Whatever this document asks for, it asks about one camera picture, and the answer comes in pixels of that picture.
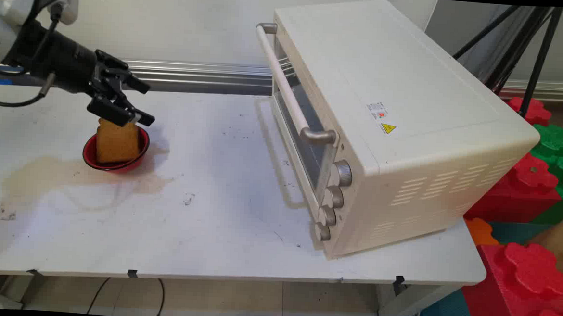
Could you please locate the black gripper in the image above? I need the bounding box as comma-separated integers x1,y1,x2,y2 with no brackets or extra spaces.
0,17,161,129

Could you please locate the glass oven door with handle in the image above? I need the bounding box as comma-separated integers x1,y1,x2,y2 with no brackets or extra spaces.
246,22,347,215

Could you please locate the brown bread slice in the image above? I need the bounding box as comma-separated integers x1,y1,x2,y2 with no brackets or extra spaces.
94,117,142,166

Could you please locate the red bowl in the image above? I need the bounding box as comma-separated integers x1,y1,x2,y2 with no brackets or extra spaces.
81,123,151,174

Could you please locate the large silver oven knob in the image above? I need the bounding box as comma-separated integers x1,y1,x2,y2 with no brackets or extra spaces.
330,159,354,188

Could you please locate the yellow warning sticker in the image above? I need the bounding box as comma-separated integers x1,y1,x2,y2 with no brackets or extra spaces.
364,101,398,135

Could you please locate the cream toaster oven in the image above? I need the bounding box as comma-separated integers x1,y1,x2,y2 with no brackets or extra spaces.
244,0,548,272

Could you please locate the white table leg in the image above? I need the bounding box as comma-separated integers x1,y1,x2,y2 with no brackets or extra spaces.
374,278,464,316

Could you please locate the orange foam block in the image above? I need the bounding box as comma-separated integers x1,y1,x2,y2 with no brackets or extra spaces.
463,216,501,248

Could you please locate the teal foam mat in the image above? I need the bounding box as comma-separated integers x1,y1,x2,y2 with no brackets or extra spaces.
420,286,479,316

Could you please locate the small red foam block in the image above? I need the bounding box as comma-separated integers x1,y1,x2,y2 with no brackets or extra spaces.
506,96,553,127

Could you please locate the black tripod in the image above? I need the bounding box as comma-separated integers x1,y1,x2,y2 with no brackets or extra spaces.
449,1,563,119

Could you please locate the teal foam block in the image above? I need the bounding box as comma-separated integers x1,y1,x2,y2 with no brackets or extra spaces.
486,220,554,248

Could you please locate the green foam block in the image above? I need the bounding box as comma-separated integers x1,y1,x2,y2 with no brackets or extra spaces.
527,123,563,200

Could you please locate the large red foam block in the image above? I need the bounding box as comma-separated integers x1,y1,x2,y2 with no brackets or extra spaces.
461,240,563,316

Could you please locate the aluminium wall rail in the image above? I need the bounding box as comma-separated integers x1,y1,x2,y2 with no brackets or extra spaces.
0,52,563,114

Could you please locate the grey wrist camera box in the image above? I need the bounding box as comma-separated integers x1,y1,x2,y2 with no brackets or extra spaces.
37,0,80,26

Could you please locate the black floor cable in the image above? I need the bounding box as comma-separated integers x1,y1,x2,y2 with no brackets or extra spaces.
86,275,166,316

